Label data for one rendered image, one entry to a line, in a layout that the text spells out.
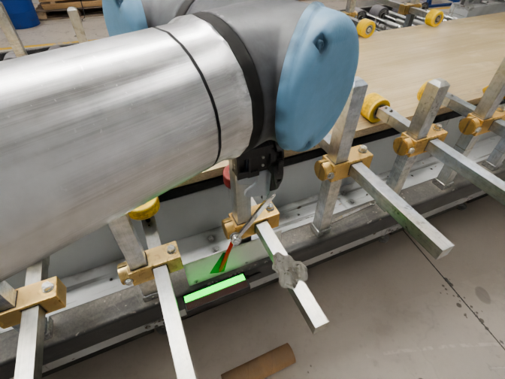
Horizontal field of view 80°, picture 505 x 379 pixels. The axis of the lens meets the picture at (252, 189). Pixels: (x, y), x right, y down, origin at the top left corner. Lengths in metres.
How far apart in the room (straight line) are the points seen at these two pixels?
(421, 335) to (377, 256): 0.42
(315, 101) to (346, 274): 1.56
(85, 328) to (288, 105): 0.76
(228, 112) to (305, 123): 0.06
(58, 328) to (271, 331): 0.92
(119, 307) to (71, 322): 0.11
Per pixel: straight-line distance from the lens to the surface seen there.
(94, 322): 0.86
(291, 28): 0.19
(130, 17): 0.28
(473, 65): 1.72
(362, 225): 0.99
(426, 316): 1.75
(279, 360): 1.40
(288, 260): 0.64
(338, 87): 0.22
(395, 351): 1.62
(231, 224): 0.71
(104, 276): 1.02
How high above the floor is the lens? 1.42
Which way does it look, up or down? 44 degrees down
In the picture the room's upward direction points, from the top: straight up
